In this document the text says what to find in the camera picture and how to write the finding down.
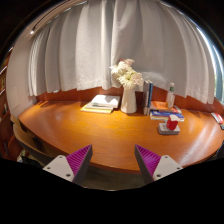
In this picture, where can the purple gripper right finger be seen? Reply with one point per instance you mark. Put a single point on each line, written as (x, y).
(152, 166)

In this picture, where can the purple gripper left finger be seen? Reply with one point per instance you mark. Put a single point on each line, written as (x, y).
(72, 167)

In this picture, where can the beige chair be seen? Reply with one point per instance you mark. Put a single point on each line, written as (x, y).
(27, 142)

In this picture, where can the blue flat book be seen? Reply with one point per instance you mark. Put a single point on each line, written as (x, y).
(157, 115)

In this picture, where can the yellow-green book under stack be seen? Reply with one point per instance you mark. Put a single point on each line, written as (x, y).
(96, 109)

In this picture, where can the orange flat book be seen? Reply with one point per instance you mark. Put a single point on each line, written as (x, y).
(161, 106)

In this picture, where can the white ceramic vase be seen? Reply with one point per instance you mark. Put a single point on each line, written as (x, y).
(128, 104)

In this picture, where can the white book on stack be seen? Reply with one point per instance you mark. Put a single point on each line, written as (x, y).
(106, 101)

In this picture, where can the white plastic bottle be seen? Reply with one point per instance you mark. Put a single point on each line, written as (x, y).
(170, 97)

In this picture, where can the red book at right edge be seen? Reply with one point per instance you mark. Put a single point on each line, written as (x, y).
(217, 117)

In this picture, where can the upright grey book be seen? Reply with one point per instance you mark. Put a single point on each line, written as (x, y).
(145, 96)

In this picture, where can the upright blue book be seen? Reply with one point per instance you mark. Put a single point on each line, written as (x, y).
(150, 94)

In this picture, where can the white flower bouquet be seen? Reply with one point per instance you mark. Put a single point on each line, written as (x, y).
(126, 75)

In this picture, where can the white curtain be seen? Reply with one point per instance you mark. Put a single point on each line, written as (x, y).
(77, 48)

